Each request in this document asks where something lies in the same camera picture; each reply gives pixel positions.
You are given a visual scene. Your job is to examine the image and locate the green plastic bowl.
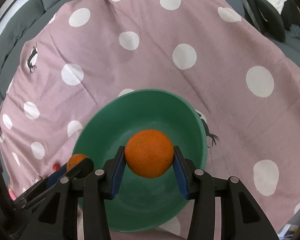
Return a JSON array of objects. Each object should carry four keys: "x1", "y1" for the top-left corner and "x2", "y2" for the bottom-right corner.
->
[{"x1": 73, "y1": 89, "x2": 207, "y2": 232}]

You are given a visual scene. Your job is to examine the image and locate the red cherry tomato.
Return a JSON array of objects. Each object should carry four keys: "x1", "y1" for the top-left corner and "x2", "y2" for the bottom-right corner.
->
[{"x1": 52, "y1": 163, "x2": 61, "y2": 172}]

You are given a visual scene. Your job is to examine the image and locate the pink polka dot blanket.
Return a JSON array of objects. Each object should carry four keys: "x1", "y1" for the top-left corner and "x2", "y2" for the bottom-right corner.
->
[{"x1": 0, "y1": 0, "x2": 300, "y2": 230}]

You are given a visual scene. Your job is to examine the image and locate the large orange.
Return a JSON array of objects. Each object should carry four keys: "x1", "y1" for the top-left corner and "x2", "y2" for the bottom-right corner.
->
[{"x1": 125, "y1": 129, "x2": 174, "y2": 179}]

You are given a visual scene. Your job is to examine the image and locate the black and white plush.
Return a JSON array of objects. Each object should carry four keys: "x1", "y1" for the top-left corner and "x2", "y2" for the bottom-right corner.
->
[{"x1": 247, "y1": 0, "x2": 300, "y2": 42}]

